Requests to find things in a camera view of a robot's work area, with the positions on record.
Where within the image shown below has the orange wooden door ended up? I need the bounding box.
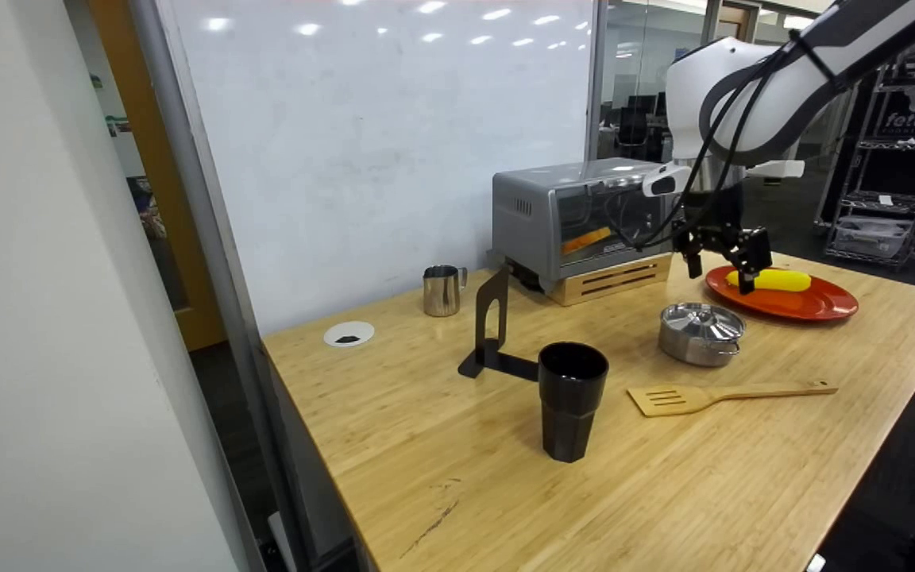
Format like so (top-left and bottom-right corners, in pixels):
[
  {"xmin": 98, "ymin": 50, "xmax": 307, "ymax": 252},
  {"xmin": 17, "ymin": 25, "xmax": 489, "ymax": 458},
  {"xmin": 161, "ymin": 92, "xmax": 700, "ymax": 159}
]
[{"xmin": 89, "ymin": 0, "xmax": 229, "ymax": 354}]

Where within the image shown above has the small silver metal cup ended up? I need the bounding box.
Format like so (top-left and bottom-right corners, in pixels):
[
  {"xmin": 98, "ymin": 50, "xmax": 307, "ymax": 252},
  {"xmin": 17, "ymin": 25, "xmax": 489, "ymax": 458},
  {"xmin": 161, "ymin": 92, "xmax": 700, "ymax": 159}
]
[{"xmin": 420, "ymin": 259, "xmax": 473, "ymax": 321}]

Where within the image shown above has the black equipment rack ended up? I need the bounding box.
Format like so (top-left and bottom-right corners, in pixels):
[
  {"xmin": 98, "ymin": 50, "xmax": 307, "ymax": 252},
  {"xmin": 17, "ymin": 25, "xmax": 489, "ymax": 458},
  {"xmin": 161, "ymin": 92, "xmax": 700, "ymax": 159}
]
[{"xmin": 814, "ymin": 44, "xmax": 915, "ymax": 270}]

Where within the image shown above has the silver toaster oven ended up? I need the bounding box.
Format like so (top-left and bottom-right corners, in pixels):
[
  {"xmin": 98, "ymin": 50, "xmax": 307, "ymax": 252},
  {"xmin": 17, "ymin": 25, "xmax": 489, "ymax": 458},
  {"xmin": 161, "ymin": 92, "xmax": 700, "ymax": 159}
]
[{"xmin": 489, "ymin": 154, "xmax": 687, "ymax": 294}]

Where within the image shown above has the silver metal pot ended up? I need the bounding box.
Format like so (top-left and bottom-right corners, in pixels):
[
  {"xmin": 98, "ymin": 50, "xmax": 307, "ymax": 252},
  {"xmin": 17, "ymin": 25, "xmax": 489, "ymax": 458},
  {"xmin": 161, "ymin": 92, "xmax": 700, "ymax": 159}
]
[{"xmin": 654, "ymin": 303, "xmax": 748, "ymax": 371}]

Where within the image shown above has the yellow corn cob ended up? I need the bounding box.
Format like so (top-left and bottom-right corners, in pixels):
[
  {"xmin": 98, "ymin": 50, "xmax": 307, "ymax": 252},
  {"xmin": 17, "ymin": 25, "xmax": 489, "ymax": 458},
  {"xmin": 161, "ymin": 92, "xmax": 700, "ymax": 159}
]
[{"xmin": 725, "ymin": 262, "xmax": 817, "ymax": 298}]

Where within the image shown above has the wooden slotted spatula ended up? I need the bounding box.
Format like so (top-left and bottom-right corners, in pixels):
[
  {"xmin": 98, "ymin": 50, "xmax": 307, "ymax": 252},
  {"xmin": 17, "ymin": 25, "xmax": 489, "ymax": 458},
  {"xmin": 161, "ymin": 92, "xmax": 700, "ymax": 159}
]
[{"xmin": 622, "ymin": 375, "xmax": 842, "ymax": 422}]

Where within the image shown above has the white glass board panel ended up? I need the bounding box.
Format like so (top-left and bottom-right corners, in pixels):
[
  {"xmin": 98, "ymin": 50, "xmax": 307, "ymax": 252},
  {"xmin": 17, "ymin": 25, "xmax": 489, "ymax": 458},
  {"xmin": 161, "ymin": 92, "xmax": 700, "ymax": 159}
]
[{"xmin": 128, "ymin": 0, "xmax": 599, "ymax": 343}]

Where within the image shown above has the silver pot lid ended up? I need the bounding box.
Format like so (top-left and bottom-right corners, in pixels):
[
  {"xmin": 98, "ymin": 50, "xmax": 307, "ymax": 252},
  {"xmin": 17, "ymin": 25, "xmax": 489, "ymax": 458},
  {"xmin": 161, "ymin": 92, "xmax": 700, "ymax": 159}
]
[{"xmin": 659, "ymin": 298, "xmax": 748, "ymax": 347}]

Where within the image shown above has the black plastic cup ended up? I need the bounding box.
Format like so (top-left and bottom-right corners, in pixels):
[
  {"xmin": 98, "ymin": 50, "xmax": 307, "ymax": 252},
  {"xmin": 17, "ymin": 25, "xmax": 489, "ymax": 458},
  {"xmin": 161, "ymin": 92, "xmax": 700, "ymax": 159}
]
[{"xmin": 534, "ymin": 336, "xmax": 613, "ymax": 467}]

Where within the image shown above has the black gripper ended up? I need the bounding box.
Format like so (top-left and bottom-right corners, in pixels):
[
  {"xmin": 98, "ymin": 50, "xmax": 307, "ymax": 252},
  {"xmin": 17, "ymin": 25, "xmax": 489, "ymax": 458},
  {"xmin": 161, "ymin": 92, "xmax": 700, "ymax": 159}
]
[{"xmin": 674, "ymin": 191, "xmax": 774, "ymax": 298}]

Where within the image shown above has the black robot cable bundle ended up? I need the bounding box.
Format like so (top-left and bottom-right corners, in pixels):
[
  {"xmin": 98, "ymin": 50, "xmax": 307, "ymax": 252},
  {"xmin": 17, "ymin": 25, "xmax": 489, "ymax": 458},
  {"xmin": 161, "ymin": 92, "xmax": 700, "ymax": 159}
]
[{"xmin": 598, "ymin": 42, "xmax": 851, "ymax": 258}]

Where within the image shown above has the black metal bookend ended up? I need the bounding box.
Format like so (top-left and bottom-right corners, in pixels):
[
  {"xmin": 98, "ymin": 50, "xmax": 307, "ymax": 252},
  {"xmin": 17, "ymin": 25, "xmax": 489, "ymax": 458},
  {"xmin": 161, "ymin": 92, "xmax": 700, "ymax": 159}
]
[{"xmin": 453, "ymin": 259, "xmax": 542, "ymax": 384}]

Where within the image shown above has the wooden toaster stand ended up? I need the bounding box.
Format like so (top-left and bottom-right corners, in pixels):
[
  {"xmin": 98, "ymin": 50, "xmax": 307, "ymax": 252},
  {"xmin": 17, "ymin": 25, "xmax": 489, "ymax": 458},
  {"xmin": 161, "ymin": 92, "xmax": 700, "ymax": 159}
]
[{"xmin": 553, "ymin": 252, "xmax": 677, "ymax": 312}]

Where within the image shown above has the white table cable grommet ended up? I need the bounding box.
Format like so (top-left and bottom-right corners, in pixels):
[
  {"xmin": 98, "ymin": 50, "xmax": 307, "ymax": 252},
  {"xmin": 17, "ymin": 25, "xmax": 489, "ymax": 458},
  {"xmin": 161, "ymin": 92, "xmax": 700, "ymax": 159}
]
[{"xmin": 320, "ymin": 317, "xmax": 379, "ymax": 352}]

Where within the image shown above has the orange plate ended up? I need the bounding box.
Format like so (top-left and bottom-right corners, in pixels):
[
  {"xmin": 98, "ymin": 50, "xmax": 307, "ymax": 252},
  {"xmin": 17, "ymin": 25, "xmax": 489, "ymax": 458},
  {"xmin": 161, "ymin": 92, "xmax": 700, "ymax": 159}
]
[{"xmin": 702, "ymin": 259, "xmax": 860, "ymax": 328}]

